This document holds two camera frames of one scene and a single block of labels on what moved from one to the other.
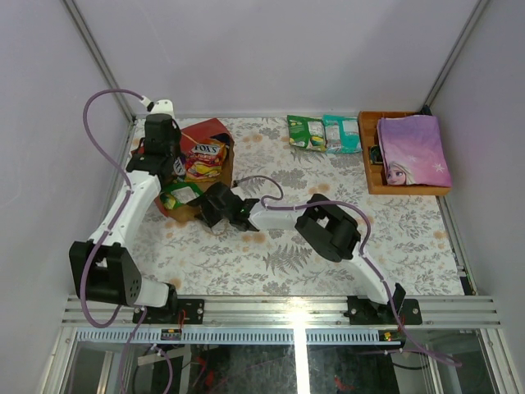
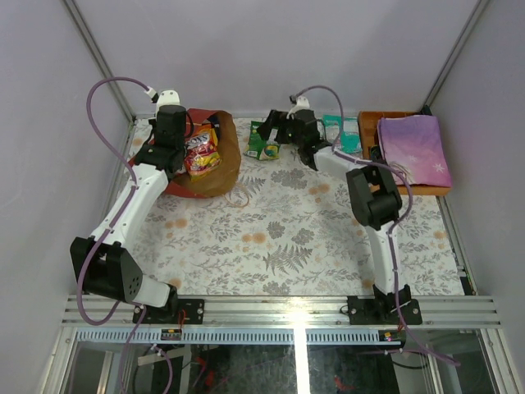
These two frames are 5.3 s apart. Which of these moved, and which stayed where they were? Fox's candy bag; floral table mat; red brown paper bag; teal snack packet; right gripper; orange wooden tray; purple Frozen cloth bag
Moved: red brown paper bag; right gripper
Stayed: teal snack packet; purple Frozen cloth bag; floral table mat; Fox's candy bag; orange wooden tray
